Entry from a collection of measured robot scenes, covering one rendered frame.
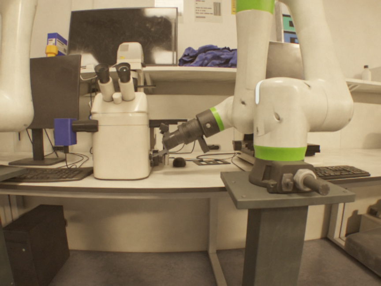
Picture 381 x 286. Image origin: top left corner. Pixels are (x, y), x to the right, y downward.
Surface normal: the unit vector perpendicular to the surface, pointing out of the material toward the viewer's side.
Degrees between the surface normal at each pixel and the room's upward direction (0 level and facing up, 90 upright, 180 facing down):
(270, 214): 90
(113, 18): 86
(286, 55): 93
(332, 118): 113
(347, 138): 90
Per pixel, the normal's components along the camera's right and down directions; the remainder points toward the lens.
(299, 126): 0.33, 0.08
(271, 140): -0.65, 0.07
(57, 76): 0.07, 0.01
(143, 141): 0.84, 0.06
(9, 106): 0.85, -0.21
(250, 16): -0.43, 0.32
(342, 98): 0.21, -0.26
